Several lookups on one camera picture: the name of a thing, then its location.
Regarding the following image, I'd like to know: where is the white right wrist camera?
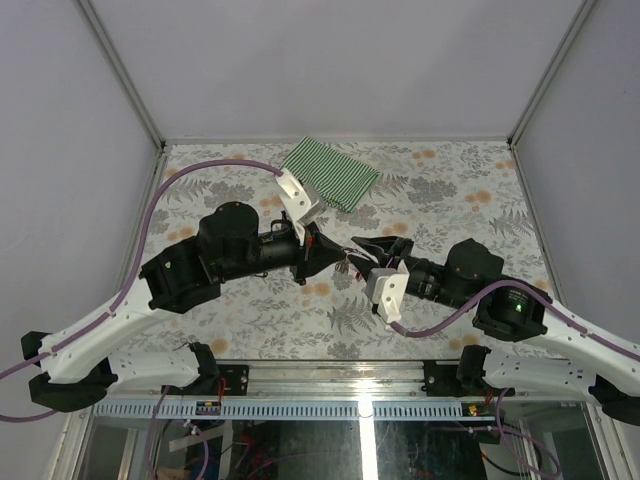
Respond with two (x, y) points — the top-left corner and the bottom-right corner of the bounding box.
(365, 261), (410, 324)

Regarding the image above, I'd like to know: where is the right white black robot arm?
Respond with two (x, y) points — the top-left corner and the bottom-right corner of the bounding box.
(347, 236), (639, 425)

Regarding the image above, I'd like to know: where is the aluminium mounting rail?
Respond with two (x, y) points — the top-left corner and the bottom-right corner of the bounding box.
(107, 352), (614, 404)

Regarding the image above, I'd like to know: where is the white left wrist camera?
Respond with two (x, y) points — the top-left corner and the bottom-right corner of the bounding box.
(276, 169), (327, 245)

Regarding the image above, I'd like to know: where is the floral patterned table mat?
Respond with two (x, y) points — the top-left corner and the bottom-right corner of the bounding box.
(126, 141), (552, 360)

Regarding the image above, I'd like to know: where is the green white striped cloth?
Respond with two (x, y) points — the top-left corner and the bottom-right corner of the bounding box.
(282, 136), (381, 213)

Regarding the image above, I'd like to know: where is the large silver keyring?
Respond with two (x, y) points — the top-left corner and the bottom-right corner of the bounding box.
(334, 246), (372, 281)

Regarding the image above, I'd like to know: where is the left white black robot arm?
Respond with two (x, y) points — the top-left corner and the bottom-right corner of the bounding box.
(21, 202), (345, 413)

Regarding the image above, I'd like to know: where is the white slotted cable duct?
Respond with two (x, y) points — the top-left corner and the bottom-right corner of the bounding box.
(93, 399), (493, 422)

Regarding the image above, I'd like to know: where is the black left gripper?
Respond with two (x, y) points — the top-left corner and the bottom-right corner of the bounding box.
(221, 221), (349, 286)

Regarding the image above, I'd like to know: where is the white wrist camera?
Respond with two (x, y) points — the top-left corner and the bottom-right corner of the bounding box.
(365, 261), (410, 324)
(276, 169), (327, 245)

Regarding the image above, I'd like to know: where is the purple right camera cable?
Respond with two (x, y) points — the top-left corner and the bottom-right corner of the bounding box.
(389, 279), (640, 361)

